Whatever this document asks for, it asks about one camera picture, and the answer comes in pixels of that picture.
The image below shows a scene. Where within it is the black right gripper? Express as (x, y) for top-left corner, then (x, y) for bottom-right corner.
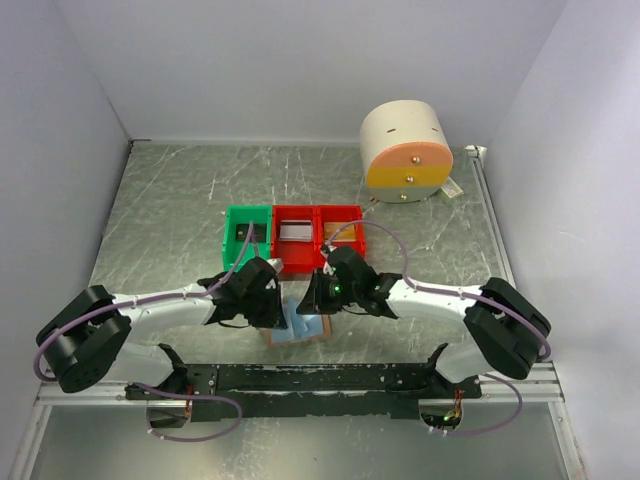
(296, 267), (360, 314)

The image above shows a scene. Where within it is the red plastic bin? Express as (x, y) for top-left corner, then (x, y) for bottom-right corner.
(271, 205), (317, 275)
(314, 204), (366, 268)

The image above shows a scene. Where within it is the white diamond print card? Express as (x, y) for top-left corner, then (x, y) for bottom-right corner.
(278, 219), (313, 242)

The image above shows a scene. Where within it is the orange striped card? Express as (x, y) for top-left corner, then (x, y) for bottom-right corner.
(323, 222), (357, 242)

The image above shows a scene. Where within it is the brown leather card holder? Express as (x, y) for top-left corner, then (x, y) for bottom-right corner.
(263, 297), (331, 346)

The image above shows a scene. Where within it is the white round drawer cabinet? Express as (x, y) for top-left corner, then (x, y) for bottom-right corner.
(360, 100), (453, 204)

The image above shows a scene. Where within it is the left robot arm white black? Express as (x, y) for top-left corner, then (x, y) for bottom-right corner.
(36, 257), (286, 399)

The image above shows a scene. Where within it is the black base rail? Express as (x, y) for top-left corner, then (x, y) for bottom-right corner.
(163, 363), (481, 420)

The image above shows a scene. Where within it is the green plastic bin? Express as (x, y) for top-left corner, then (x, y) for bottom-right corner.
(222, 205), (273, 270)

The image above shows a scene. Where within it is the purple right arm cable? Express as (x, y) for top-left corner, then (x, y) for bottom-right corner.
(324, 219), (551, 437)

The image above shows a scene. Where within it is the black card in green bin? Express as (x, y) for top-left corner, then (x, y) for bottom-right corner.
(234, 223), (267, 243)

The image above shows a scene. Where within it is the white corner bracket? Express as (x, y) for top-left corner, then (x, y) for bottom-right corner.
(465, 145), (487, 161)

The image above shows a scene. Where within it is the small white green box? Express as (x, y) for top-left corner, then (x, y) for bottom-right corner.
(439, 178), (464, 203)

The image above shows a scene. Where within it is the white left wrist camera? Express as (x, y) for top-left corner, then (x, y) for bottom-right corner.
(267, 258), (284, 274)

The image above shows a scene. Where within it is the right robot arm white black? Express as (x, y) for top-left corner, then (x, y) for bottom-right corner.
(296, 246), (551, 398)

